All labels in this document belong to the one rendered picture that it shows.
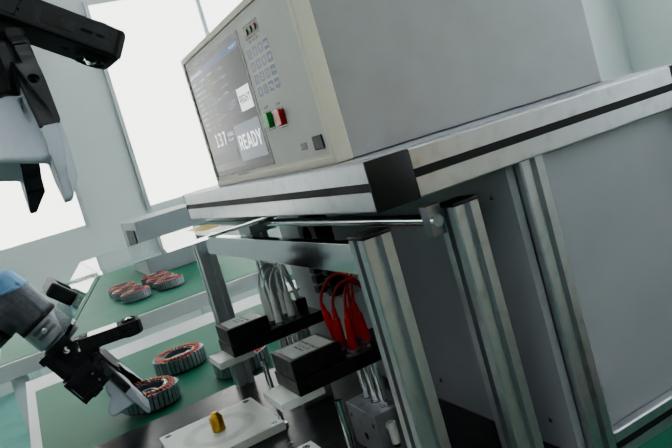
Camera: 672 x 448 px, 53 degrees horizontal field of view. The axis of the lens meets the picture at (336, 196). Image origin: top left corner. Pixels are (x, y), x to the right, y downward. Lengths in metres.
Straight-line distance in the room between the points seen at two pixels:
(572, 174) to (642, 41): 7.68
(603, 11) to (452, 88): 7.62
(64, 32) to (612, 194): 0.55
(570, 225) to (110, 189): 4.94
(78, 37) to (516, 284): 0.47
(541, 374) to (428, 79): 0.33
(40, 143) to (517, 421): 0.49
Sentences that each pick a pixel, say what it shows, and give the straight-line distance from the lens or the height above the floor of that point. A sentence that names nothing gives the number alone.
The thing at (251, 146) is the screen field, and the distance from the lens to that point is 0.90.
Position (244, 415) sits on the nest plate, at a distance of 1.06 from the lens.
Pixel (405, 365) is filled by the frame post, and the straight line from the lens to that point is 0.62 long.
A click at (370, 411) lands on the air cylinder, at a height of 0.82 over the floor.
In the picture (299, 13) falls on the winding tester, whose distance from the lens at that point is 0.70.
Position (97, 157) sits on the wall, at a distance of 5.50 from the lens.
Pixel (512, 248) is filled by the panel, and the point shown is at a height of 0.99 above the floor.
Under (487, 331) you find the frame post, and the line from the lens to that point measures 0.67.
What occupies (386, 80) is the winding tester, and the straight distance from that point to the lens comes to 0.73.
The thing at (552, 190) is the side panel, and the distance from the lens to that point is 0.71.
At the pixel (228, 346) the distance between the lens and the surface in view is 1.00.
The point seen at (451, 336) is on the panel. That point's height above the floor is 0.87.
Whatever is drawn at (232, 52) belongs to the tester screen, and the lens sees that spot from 0.88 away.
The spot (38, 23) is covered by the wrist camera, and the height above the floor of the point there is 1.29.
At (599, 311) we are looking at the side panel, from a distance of 0.76.
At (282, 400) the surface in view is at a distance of 0.78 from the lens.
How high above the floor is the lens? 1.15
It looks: 5 degrees down
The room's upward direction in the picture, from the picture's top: 16 degrees counter-clockwise
